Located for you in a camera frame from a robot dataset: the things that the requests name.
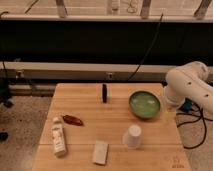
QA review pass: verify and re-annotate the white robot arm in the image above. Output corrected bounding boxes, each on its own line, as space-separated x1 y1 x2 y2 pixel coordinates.
163 61 213 114

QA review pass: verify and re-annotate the green ceramic bowl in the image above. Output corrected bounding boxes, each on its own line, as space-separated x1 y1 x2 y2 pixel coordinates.
129 91 161 119

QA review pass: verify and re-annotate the dark red leaf-shaped object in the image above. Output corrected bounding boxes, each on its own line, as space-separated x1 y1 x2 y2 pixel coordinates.
63 115 84 126

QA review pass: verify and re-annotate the white rectangular block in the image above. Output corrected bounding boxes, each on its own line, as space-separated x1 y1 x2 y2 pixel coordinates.
92 141 109 165

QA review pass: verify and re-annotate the white plastic bottle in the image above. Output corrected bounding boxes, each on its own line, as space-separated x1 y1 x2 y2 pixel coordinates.
52 117 67 157

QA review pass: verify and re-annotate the blue box on floor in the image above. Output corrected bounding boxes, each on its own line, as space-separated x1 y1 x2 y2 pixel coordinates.
180 99 192 112

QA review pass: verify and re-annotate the black chair base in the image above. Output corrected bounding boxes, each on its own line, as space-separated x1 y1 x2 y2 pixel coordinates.
0 79 13 142

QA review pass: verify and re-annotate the black hanging cable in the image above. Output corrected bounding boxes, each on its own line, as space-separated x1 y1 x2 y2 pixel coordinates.
125 12 165 83

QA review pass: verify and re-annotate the black cable on floor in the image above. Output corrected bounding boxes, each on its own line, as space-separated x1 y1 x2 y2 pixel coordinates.
175 101 213 150

